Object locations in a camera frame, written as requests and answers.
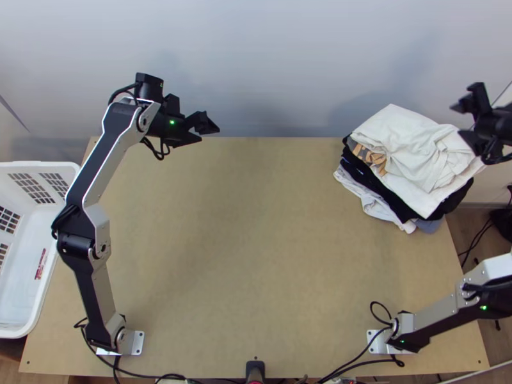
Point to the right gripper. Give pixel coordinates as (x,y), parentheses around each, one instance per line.
(487,122)

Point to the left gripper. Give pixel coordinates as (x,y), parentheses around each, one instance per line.
(188,128)

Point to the white t-shirt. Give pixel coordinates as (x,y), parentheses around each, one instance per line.
(420,148)

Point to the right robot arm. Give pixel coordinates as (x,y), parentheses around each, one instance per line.
(440,320)

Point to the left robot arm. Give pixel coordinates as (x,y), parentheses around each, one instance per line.
(96,160)

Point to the pile of folded clothes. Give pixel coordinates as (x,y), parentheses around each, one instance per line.
(384,192)

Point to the white laundry basket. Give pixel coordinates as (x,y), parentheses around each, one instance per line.
(24,288)

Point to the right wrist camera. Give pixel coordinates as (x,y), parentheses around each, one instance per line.
(478,94)

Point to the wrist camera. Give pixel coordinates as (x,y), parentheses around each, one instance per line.
(174,105)
(478,94)

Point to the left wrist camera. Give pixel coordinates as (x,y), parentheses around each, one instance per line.
(174,105)

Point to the black camera stand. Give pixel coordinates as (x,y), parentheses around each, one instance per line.
(255,372)

